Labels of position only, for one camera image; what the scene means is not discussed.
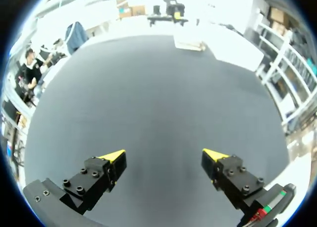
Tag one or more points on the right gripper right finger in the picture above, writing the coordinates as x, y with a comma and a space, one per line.
235, 177

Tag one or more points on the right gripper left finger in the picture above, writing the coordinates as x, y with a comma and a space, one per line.
96, 180

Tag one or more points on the white bag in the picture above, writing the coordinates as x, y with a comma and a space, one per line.
188, 42

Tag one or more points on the large white block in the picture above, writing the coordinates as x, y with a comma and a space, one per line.
235, 54

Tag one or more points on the person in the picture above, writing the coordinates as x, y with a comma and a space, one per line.
31, 72

